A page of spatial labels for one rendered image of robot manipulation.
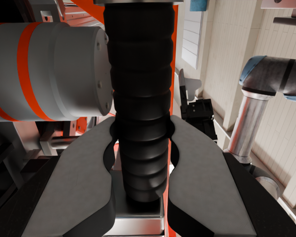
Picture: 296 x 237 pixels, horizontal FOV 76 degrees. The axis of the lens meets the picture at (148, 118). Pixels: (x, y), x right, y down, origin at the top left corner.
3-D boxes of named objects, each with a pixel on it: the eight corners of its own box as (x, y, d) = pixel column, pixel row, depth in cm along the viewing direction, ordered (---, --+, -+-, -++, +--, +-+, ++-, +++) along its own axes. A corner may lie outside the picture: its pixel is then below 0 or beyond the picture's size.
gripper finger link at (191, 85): (199, 66, 51) (203, 99, 52) (177, 69, 53) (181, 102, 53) (200, 63, 48) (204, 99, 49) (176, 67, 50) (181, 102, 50)
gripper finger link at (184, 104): (186, 86, 53) (190, 116, 53) (179, 87, 53) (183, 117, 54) (185, 84, 48) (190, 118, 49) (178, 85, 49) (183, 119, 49)
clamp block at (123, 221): (43, 218, 14) (61, 254, 17) (165, 217, 14) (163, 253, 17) (68, 168, 19) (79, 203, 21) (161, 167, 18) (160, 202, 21)
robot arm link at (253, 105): (295, 59, 69) (249, 184, 86) (251, 54, 77) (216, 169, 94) (295, 57, 59) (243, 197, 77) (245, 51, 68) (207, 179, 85)
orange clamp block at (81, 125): (49, 131, 54) (63, 137, 63) (77, 131, 54) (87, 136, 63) (52, 108, 56) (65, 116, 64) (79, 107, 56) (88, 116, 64)
